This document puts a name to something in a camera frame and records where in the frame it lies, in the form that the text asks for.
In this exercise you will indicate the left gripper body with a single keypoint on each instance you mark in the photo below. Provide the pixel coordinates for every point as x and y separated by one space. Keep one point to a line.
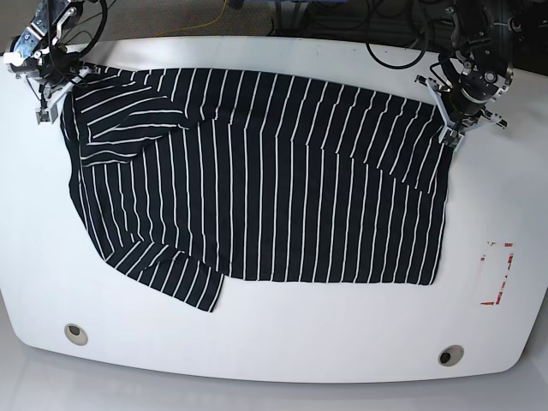
455 123

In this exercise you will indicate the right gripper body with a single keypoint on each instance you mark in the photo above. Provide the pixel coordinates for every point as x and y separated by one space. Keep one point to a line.
49 92

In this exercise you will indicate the black white striped t-shirt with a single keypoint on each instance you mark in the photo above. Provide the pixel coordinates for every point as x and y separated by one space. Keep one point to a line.
185 177

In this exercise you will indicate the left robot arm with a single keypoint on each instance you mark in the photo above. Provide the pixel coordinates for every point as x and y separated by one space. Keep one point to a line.
469 75

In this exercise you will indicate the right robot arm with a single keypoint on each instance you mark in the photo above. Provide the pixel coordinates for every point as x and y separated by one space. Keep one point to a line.
41 55

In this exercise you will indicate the red tape rectangle marking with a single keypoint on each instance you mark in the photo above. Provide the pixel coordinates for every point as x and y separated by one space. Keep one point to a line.
494 269

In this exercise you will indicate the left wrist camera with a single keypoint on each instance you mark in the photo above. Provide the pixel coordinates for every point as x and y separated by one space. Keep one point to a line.
450 137

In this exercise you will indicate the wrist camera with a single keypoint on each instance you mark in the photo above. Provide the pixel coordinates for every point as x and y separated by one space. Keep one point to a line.
47 114
450 137

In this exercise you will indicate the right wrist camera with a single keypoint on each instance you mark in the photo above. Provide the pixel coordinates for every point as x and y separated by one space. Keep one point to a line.
47 114

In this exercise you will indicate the right table cable grommet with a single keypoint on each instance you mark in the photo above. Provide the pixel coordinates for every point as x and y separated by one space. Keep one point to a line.
451 355

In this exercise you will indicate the table cable grommet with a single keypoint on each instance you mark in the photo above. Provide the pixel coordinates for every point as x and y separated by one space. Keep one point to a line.
451 355
76 335

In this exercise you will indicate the left table cable grommet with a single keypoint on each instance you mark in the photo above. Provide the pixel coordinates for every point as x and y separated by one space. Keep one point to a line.
76 335

